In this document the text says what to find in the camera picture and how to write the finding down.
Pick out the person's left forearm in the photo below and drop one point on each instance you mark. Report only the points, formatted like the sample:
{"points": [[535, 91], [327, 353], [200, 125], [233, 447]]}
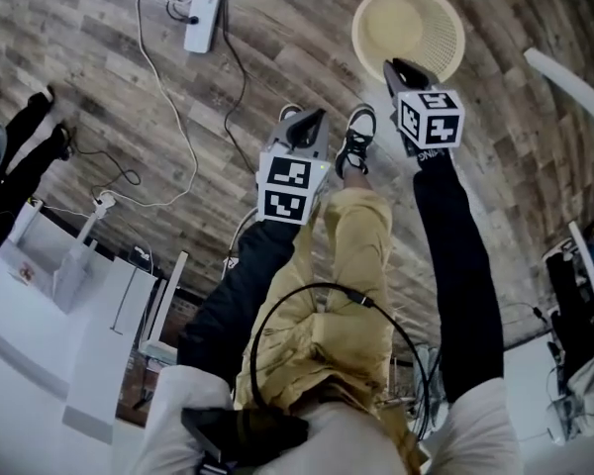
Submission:
{"points": [[237, 305]]}

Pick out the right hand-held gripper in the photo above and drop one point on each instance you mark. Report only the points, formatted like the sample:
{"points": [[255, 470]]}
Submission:
{"points": [[430, 122]]}

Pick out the person's khaki trousers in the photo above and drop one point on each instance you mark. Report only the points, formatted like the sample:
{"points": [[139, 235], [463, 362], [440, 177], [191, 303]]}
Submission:
{"points": [[356, 265]]}

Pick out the person's right forearm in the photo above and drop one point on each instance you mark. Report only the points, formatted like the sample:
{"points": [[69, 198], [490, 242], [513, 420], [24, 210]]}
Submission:
{"points": [[460, 275]]}

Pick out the white desk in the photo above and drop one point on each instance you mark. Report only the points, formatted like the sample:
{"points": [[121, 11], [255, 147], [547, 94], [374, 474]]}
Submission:
{"points": [[54, 314]]}

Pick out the person's left shoe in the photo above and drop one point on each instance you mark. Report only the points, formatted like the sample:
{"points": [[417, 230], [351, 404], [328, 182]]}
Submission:
{"points": [[289, 112]]}

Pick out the person's white shirt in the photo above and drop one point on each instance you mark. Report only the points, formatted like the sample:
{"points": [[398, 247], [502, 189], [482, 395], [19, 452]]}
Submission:
{"points": [[346, 448]]}

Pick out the black waist pouch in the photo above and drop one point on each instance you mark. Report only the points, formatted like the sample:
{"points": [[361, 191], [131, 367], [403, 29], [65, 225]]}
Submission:
{"points": [[267, 436]]}

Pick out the white power strip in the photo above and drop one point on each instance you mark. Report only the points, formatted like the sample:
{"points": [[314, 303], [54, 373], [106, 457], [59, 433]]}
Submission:
{"points": [[202, 20]]}

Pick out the person's right shoe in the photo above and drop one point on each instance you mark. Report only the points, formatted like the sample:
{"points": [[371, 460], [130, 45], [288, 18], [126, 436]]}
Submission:
{"points": [[356, 139]]}

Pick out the person's shoe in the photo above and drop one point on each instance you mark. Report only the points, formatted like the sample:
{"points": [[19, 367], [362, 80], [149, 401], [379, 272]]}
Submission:
{"points": [[356, 139], [289, 112]]}

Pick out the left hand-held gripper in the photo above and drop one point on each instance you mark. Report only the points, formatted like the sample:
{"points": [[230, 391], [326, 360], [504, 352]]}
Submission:
{"points": [[289, 191]]}

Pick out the cream plastic laundry basket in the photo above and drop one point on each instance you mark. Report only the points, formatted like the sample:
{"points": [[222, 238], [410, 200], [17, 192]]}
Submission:
{"points": [[406, 23]]}

